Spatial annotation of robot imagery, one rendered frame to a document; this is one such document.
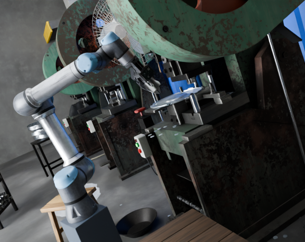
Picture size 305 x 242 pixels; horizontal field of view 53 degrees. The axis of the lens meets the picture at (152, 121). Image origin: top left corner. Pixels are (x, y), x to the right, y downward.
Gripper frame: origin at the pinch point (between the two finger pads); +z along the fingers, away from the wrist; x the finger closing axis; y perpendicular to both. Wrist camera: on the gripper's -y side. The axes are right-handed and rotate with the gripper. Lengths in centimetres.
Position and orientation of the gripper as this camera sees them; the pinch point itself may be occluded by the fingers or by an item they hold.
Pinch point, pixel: (157, 91)
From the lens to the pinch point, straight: 149.7
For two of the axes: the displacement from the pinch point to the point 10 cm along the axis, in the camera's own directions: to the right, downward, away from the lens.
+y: 4.1, 0.2, -9.1
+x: 6.1, -7.5, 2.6
